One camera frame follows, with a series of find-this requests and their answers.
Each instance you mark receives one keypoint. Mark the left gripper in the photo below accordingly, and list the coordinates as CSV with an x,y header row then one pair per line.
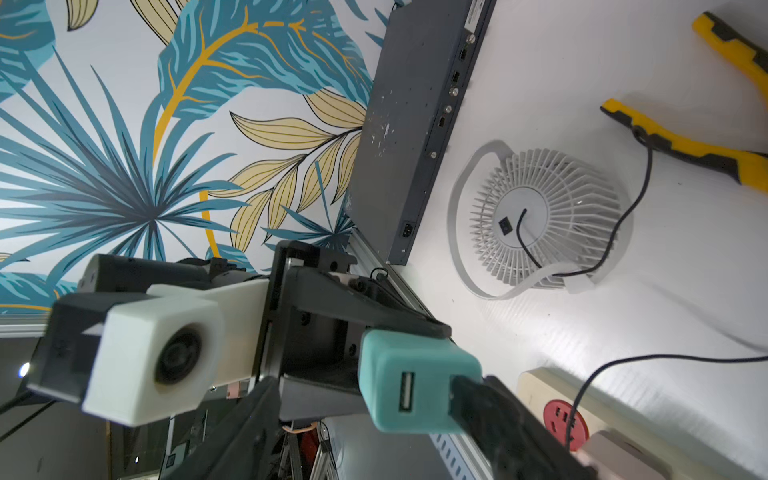
x,y
315,315

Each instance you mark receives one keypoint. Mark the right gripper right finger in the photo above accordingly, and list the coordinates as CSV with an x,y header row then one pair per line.
x,y
515,443

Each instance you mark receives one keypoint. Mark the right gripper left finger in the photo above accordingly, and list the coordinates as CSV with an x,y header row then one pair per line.
x,y
239,448

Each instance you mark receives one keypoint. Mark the beige red power strip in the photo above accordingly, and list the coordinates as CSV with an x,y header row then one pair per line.
x,y
549,394

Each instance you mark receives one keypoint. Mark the pink plug adapter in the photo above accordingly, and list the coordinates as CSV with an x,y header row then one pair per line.
x,y
613,457

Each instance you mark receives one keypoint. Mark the teal plug adapter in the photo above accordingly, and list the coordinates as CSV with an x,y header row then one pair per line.
x,y
414,384

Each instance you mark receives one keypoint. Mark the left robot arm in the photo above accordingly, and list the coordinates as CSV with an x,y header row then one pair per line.
x,y
107,273

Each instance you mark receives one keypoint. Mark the white desk fan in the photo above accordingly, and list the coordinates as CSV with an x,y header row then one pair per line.
x,y
535,219

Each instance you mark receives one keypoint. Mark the dark grey flat device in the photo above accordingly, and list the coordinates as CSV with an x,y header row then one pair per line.
x,y
428,55

